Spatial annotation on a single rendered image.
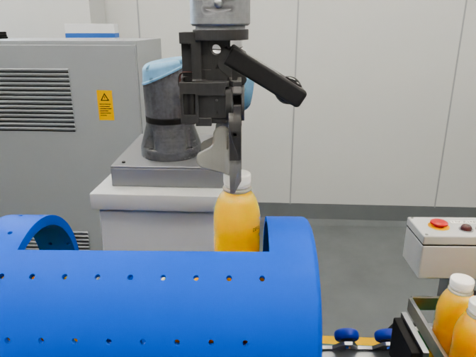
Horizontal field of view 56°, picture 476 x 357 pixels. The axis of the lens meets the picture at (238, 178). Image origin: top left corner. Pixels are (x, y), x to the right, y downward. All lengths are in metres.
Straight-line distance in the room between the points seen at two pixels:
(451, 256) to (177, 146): 0.65
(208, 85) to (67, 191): 1.97
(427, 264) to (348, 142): 2.57
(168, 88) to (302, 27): 2.42
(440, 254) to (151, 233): 0.63
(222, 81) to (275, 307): 0.29
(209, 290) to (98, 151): 1.82
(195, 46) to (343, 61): 2.89
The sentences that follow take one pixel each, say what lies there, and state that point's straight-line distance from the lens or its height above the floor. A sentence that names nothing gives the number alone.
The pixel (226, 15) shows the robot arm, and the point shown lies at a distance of 0.56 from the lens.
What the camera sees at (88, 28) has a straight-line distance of 2.43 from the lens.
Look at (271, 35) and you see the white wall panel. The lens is 3.38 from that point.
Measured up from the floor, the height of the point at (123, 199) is 1.14.
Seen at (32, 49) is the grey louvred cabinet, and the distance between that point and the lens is 2.38.
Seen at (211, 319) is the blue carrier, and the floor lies 1.16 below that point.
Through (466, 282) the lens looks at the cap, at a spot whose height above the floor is 1.09.
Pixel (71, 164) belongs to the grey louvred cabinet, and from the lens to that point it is 2.42.
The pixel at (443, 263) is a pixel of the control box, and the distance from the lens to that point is 1.04.
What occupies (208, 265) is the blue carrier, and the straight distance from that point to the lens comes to 0.59.
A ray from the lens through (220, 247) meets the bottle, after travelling 0.64.
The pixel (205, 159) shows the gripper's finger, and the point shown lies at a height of 1.34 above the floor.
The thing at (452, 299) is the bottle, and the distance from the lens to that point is 0.89.
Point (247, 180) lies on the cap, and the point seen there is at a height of 1.31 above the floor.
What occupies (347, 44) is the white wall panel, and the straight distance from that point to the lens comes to 3.43.
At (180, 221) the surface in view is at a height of 1.08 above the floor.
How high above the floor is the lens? 1.51
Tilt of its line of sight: 19 degrees down
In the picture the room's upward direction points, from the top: straight up
